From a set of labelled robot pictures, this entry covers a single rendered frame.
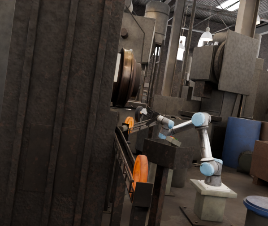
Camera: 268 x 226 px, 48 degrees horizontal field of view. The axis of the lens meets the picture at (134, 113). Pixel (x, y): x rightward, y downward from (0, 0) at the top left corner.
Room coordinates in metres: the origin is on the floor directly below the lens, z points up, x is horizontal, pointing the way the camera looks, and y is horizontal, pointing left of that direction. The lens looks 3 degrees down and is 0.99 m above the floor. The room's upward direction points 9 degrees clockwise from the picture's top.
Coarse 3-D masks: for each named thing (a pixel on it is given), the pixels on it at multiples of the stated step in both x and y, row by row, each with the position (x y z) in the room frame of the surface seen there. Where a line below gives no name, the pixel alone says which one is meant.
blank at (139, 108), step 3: (138, 108) 2.84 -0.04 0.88; (141, 108) 2.88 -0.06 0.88; (135, 111) 2.83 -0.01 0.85; (138, 111) 2.83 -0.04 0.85; (135, 114) 2.83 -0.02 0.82; (138, 114) 2.84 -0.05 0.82; (141, 114) 2.92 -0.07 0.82; (135, 117) 2.83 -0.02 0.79; (138, 117) 2.84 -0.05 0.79; (141, 117) 2.91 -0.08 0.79; (135, 120) 2.86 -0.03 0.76; (138, 120) 2.85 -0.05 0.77; (141, 120) 2.92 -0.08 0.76
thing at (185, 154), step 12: (144, 144) 1.96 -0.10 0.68; (156, 144) 1.89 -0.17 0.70; (156, 156) 1.88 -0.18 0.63; (168, 156) 1.82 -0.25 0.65; (180, 156) 1.83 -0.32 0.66; (192, 156) 1.93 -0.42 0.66; (156, 168) 1.97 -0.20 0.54; (168, 168) 1.96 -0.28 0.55; (180, 168) 1.84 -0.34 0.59; (156, 180) 1.96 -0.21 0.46; (156, 192) 1.95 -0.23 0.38; (156, 204) 1.93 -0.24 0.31; (156, 216) 1.93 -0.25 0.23
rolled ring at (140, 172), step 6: (138, 156) 1.34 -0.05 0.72; (144, 156) 1.32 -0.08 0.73; (138, 162) 1.37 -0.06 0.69; (144, 162) 1.28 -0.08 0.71; (138, 168) 1.39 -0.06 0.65; (144, 168) 1.26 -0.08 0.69; (138, 174) 1.40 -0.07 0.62; (144, 174) 1.25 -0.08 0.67; (138, 180) 1.26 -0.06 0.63; (144, 180) 1.25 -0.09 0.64
